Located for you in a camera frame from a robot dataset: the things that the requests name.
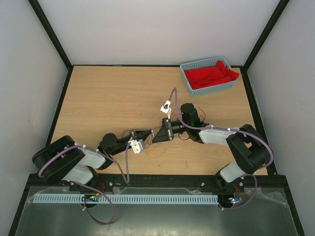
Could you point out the red cloth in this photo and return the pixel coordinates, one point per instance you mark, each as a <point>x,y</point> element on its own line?
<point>210,76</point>

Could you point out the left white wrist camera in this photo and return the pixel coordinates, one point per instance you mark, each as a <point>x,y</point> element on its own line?
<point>137,145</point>

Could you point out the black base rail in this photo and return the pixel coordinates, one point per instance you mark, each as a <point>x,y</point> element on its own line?
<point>205,183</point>

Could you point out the light blue plastic basket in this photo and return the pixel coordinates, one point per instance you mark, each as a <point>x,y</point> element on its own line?
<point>204,63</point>

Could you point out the light blue slotted cable duct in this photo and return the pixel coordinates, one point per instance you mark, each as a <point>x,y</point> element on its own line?
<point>130,199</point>

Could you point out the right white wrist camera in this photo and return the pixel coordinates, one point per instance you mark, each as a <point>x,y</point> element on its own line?
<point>166,108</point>

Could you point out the black aluminium frame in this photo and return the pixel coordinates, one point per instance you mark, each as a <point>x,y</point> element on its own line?
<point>244,72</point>

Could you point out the left green circuit board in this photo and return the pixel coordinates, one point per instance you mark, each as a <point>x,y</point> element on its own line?
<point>90,198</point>

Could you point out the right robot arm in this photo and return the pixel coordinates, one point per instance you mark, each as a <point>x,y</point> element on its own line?
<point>247,147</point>

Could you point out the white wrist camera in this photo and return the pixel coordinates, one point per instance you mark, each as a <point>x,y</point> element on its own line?
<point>166,108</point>
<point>137,145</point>

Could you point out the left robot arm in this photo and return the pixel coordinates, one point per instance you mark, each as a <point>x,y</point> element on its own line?
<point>66,160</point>

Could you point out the right green circuit board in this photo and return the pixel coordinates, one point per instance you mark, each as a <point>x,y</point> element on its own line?
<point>235,200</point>

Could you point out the green circuit board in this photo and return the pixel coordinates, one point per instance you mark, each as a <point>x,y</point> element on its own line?
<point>235,200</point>
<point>90,198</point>

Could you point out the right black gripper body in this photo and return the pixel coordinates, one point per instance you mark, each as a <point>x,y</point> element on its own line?
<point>177,127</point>

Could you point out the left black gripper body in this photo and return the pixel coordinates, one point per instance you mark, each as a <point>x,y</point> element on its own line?
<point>124,142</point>

